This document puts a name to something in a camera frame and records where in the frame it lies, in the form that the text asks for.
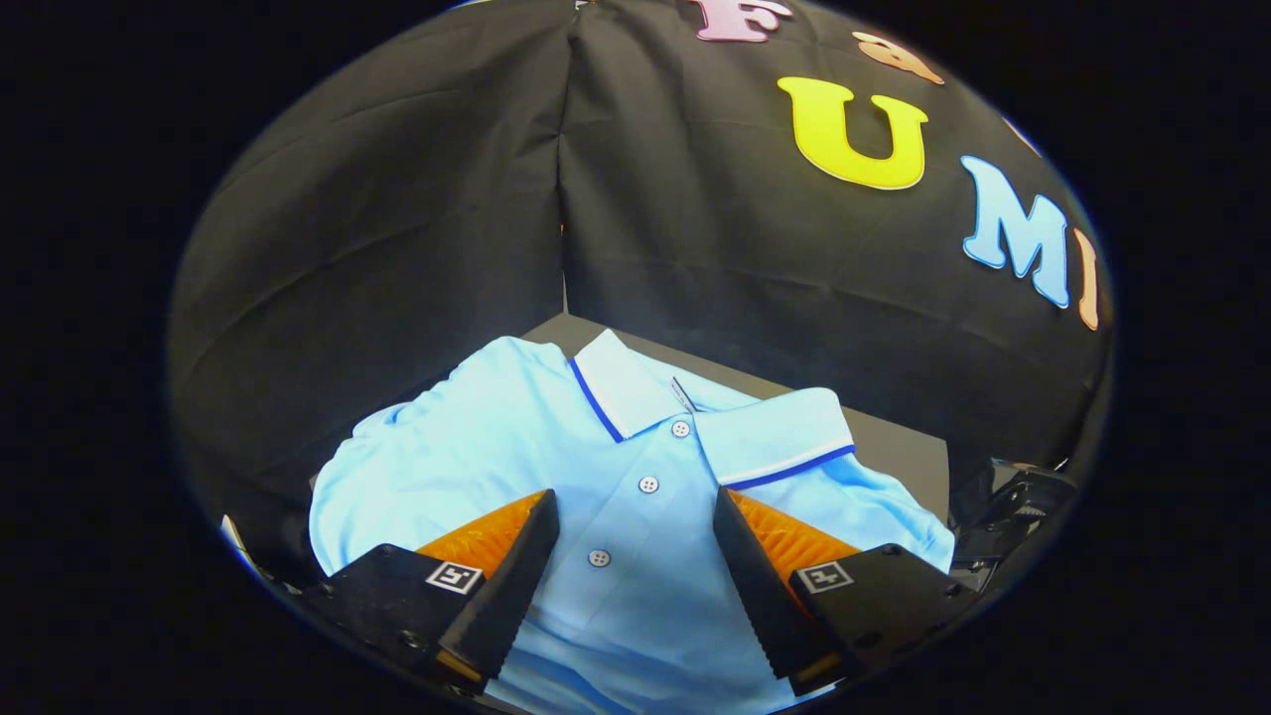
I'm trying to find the black backdrop cloth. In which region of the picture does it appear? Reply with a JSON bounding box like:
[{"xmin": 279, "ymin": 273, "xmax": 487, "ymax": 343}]
[{"xmin": 167, "ymin": 0, "xmax": 1114, "ymax": 589}]

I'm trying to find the dark washing machine lid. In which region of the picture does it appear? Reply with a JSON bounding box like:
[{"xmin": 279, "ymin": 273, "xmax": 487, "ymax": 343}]
[{"xmin": 951, "ymin": 459, "xmax": 1079, "ymax": 597}]

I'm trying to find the light blue polo shirt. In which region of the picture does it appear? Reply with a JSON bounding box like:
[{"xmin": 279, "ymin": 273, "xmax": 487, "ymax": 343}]
[{"xmin": 309, "ymin": 330, "xmax": 956, "ymax": 715}]

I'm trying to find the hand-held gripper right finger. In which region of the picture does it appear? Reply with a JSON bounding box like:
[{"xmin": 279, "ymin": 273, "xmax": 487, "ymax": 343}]
[{"xmin": 712, "ymin": 487, "xmax": 979, "ymax": 698}]

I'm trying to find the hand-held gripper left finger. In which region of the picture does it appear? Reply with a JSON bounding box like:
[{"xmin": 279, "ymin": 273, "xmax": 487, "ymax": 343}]
[{"xmin": 303, "ymin": 489, "xmax": 561, "ymax": 696}]

